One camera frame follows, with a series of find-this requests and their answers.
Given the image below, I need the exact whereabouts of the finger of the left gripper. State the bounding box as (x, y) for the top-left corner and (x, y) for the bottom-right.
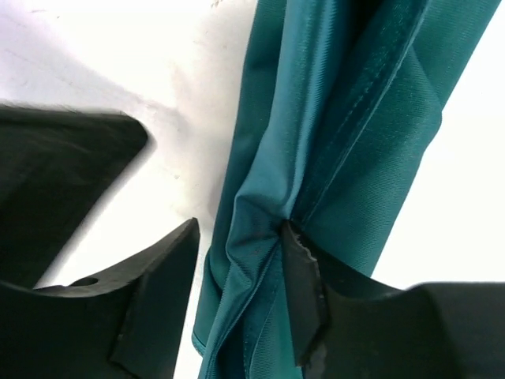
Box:
(1, 106), (148, 288)

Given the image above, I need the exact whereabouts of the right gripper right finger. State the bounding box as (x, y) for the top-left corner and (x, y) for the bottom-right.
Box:
(281, 222), (504, 379)

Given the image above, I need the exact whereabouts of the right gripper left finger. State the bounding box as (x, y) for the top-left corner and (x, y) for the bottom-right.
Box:
(1, 218), (200, 378)

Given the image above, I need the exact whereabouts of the teal cloth napkin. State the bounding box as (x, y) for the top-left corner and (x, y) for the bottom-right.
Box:
(193, 1), (498, 378)

